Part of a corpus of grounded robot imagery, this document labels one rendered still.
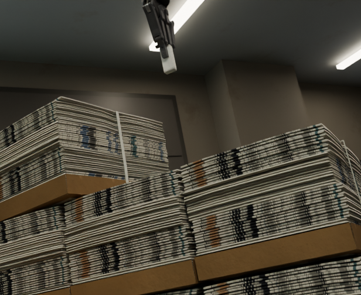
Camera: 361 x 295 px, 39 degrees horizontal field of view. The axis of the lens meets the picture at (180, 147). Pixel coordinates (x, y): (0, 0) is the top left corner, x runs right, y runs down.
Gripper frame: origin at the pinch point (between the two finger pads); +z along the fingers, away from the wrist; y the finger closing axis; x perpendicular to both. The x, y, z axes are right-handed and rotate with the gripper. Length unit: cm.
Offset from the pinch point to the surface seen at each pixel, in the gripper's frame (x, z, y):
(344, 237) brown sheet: 33, 53, 19
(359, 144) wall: -25, -123, -693
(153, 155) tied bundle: -13.8, 19.7, -9.3
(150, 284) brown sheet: -4, 54, 19
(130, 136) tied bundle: -15.2, 15.6, -1.1
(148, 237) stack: -3.1, 45.0, 19.1
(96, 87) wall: -253, -199, -349
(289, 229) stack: 24, 50, 19
